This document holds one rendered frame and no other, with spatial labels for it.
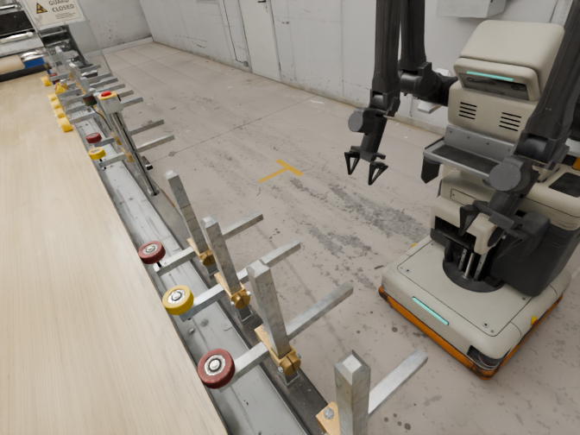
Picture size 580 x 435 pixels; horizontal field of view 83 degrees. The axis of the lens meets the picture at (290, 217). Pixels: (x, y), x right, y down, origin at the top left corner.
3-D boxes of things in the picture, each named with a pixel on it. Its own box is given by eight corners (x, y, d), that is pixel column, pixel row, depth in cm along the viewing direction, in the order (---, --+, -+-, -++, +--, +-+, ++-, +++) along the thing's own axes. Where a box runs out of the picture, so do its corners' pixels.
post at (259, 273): (292, 371, 93) (259, 255, 63) (299, 381, 91) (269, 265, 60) (281, 379, 92) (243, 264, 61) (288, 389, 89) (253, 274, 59)
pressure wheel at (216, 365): (228, 410, 77) (214, 388, 69) (204, 392, 81) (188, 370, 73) (249, 379, 81) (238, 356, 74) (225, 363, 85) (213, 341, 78)
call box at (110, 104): (121, 107, 149) (112, 91, 144) (124, 111, 144) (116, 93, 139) (105, 112, 146) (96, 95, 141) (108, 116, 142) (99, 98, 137)
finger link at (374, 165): (367, 187, 101) (376, 158, 98) (351, 179, 106) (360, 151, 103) (381, 187, 105) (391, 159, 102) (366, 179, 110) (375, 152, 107)
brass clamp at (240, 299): (233, 275, 108) (229, 265, 104) (254, 301, 98) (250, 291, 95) (216, 286, 105) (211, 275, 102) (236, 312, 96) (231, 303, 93)
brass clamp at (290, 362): (274, 327, 91) (271, 317, 87) (304, 364, 82) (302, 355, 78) (255, 341, 88) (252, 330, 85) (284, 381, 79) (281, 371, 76)
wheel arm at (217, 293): (296, 245, 114) (294, 236, 111) (301, 250, 112) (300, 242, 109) (179, 316, 98) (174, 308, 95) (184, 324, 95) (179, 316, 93)
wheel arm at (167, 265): (260, 217, 132) (258, 209, 130) (264, 221, 130) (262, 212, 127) (157, 273, 116) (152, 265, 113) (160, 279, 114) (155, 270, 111)
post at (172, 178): (217, 273, 128) (173, 167, 97) (221, 278, 125) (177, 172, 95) (209, 278, 126) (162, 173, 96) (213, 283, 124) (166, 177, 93)
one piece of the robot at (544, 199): (451, 232, 195) (486, 92, 143) (553, 288, 159) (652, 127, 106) (414, 261, 183) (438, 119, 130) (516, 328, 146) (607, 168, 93)
